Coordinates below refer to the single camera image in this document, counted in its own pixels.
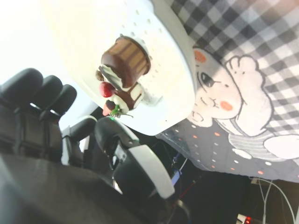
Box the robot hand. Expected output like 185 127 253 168
0 67 190 224

